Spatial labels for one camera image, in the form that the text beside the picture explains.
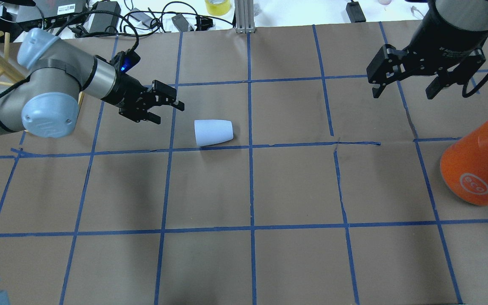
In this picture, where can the wooden cup holder tree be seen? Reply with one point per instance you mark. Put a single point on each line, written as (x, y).
(58, 72)

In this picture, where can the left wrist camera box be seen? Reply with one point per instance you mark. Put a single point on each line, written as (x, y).
(123, 61)

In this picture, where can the orange cylindrical bin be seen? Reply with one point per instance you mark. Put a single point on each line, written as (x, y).
(464, 167)

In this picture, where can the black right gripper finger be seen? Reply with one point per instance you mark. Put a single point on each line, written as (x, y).
(461, 75)
(385, 68)

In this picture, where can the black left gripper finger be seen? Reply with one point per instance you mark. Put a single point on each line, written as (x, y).
(144, 115)
(164, 94)

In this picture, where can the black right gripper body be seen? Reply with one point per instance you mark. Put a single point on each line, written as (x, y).
(434, 44)

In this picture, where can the light blue plastic cup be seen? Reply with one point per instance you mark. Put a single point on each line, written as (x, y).
(212, 131)

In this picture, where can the aluminium frame post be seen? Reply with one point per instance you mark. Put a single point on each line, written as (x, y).
(244, 16)

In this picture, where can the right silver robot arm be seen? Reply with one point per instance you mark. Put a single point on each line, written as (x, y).
(470, 15)

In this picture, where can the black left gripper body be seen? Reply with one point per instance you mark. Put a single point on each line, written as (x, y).
(122, 94)

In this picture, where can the yellow tape roll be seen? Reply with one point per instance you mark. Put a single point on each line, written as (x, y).
(218, 7)

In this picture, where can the black power adapter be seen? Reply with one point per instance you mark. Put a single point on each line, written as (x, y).
(102, 22)

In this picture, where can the small black power brick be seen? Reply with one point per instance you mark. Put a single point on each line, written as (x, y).
(355, 12)

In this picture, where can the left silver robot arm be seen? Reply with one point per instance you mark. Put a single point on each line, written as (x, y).
(100, 83)

